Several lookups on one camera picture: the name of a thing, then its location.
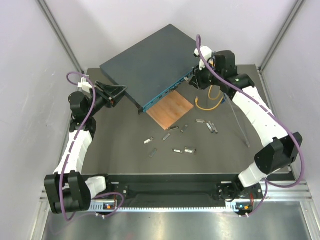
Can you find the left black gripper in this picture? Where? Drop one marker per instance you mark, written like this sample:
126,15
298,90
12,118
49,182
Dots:
119,90

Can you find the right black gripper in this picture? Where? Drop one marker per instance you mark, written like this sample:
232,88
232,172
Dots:
197,81

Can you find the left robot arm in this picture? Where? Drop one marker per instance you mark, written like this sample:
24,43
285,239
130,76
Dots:
67,190

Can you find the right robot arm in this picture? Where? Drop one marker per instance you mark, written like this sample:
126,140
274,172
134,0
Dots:
280,148

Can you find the wooden board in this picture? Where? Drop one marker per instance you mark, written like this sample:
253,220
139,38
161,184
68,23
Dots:
170,109

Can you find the SFP module pair right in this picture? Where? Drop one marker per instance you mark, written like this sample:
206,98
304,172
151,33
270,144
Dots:
211,127

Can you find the silver SFP module by board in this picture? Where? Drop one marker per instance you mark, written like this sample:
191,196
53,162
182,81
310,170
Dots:
173,128

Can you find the dark grey table mat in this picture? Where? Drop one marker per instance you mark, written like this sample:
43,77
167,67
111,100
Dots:
118,145

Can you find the dark SFP module lower left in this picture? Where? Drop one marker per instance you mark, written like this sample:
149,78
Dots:
153,152

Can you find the silver double SFP module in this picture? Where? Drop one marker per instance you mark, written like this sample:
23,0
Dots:
190,150

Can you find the labelled SFP module bottom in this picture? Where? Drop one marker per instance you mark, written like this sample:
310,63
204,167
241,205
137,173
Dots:
177,151

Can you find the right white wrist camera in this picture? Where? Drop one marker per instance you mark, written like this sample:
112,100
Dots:
206,52

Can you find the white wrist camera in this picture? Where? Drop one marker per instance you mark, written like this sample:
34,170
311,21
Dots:
84,85
206,52

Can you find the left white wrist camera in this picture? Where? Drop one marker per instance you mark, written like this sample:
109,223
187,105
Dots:
84,85

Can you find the dark teal network switch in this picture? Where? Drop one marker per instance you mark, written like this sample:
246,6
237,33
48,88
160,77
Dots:
153,67

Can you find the grey slotted cable duct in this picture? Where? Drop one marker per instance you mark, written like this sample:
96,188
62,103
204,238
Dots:
108,206

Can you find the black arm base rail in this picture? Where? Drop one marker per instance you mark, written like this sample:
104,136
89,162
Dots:
180,190

